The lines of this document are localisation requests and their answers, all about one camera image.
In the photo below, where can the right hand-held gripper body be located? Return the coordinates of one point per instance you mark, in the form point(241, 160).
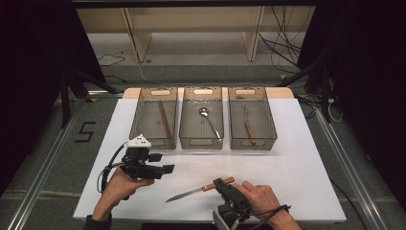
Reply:
point(234, 204)

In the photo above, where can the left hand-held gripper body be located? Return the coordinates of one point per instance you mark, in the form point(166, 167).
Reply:
point(137, 159)

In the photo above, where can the smoky clear plastic bin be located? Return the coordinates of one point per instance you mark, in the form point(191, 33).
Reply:
point(194, 127)
point(150, 127)
point(265, 121)

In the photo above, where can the silver metal spoon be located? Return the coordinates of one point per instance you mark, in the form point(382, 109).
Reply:
point(203, 111)

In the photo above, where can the person's left hand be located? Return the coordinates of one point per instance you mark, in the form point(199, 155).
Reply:
point(119, 187)

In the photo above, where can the white table sheet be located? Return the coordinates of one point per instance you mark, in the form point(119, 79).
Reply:
point(300, 179)

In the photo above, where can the black metal stand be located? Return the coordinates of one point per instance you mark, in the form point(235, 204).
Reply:
point(65, 99)
point(324, 92)

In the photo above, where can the black curtain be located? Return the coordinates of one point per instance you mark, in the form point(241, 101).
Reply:
point(35, 80)
point(367, 80)

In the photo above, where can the light wooden shelf unit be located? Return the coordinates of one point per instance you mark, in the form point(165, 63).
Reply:
point(191, 19)

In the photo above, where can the long metal floor rail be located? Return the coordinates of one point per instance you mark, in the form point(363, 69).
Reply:
point(48, 166)
point(348, 166)

